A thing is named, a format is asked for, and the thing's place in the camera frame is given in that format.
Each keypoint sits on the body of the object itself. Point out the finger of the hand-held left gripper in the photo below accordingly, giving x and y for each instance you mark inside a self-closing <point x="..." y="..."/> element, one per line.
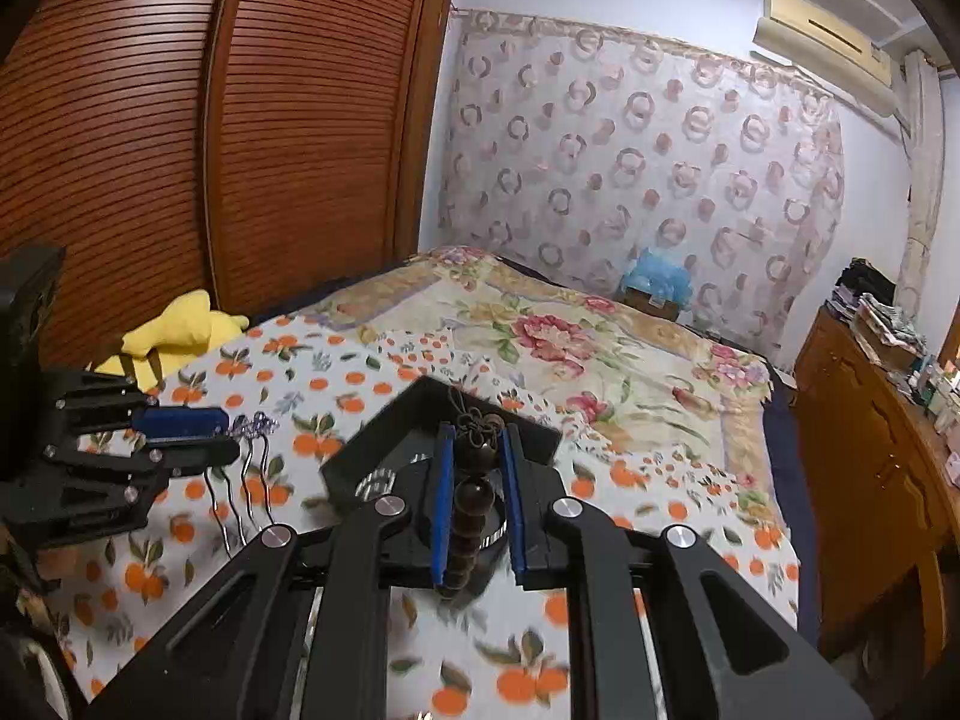
<point x="180" y="421"/>
<point x="195" y="454"/>

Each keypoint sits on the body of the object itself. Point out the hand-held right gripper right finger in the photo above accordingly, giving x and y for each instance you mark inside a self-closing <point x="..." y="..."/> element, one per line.
<point x="516" y="517"/>

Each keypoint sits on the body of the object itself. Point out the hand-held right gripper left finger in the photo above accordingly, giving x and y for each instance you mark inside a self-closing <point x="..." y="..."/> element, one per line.
<point x="444" y="517"/>

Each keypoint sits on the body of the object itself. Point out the silver crystal hairpin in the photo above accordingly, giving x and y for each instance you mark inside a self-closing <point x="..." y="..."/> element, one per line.
<point x="252" y="426"/>

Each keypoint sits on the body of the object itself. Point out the black jewelry box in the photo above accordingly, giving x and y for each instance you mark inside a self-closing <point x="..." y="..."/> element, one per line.
<point x="421" y="412"/>

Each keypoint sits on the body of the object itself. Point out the yellow plush toy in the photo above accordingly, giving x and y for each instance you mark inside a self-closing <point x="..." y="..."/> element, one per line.
<point x="180" y="324"/>

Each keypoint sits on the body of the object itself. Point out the orange fruit print cloth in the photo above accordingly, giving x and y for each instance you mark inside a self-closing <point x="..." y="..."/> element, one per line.
<point x="480" y="664"/>

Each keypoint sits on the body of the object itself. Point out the floral blanket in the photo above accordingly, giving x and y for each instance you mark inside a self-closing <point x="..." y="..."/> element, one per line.
<point x="540" y="337"/>

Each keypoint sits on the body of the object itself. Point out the cardboard box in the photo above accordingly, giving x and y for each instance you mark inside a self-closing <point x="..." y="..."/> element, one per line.
<point x="651" y="305"/>

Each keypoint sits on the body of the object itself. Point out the navy bed sheet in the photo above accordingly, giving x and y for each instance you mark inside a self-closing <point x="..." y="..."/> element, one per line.
<point x="784" y="465"/>

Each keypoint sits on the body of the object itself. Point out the blue plastic bag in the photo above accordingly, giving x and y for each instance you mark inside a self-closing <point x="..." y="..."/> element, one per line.
<point x="656" y="270"/>

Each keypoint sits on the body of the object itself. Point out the wooden slatted wardrobe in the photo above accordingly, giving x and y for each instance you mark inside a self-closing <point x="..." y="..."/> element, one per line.
<point x="300" y="127"/>

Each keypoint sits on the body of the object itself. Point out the wooden cabinet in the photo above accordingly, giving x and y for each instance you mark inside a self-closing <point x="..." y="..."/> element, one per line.
<point x="862" y="450"/>

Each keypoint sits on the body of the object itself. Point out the circle patterned curtain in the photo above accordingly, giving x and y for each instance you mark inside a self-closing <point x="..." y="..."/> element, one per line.
<point x="637" y="165"/>

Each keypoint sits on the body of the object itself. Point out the pile of dark folded clothes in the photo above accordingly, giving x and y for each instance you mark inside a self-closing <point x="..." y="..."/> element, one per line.
<point x="862" y="285"/>

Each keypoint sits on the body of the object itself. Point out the row of toiletry bottles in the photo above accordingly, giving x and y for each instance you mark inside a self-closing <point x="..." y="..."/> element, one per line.
<point x="937" y="390"/>

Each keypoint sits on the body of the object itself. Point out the beige drape curtain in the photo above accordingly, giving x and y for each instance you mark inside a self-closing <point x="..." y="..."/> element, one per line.
<point x="924" y="165"/>

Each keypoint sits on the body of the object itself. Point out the wall air conditioner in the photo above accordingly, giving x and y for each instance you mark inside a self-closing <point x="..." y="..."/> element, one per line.
<point x="817" y="37"/>

